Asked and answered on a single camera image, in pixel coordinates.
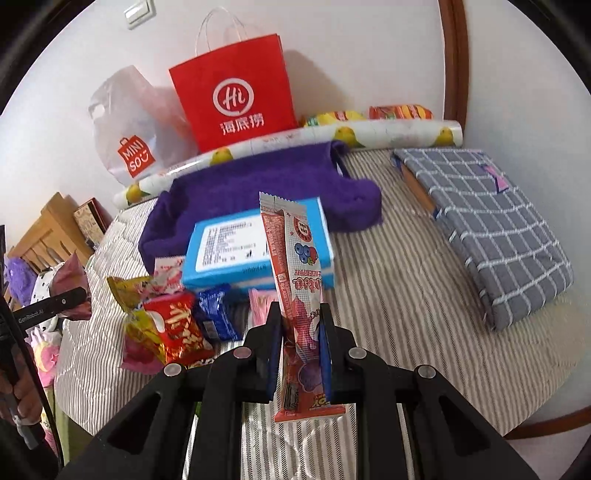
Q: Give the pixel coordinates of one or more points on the blue tissue pack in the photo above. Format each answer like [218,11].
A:
[228,250]

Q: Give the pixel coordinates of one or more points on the grey checked folded cloth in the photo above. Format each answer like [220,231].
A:
[513,257]

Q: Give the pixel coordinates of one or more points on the magenta foil snack packet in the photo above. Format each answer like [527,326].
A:
[69,276]

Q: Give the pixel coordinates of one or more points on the white wall switch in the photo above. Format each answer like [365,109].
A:
[138,13]

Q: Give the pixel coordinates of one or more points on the red Haidilao paper bag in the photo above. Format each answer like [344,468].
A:
[235,92]

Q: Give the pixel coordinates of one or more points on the patterned brown book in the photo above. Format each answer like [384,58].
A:
[93,222]

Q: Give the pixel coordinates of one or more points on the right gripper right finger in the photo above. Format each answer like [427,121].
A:
[410,424]

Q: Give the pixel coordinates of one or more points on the yellow chips bag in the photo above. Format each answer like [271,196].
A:
[332,117]

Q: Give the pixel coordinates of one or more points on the pink floral cloth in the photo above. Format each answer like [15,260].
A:
[46,358]

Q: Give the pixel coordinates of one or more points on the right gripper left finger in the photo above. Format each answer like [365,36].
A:
[187,423]

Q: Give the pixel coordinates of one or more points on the blue cookie packet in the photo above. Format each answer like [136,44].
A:
[211,310]

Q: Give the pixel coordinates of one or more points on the striped quilted mattress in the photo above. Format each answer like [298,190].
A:
[399,287]

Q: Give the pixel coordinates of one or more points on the purple cloth basket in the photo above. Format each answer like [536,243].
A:
[295,174]

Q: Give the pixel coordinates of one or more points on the white Miniso plastic bag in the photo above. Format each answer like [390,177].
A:
[138,129]

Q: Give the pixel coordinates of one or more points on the purple plush toy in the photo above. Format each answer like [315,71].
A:
[21,279]

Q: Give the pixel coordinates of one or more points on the red gold snack packet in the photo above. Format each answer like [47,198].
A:
[182,339]

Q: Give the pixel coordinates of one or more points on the white strawberry candy packet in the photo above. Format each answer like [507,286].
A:
[167,275]

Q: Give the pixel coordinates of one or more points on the long red candy stick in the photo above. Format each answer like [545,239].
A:
[297,273]

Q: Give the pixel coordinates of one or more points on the yellow pink snack bag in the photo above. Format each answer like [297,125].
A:
[142,350]

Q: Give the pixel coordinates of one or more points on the red orange chips bag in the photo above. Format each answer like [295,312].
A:
[401,111]

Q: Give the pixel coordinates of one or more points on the wooden headboard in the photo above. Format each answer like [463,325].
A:
[53,237]

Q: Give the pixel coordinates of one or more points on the person's left hand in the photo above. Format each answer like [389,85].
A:
[28,401]

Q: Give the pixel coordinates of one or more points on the brown wooden door frame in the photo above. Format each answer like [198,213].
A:
[456,60]

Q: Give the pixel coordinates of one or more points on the white spotted pillow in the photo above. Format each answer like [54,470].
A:
[41,292]

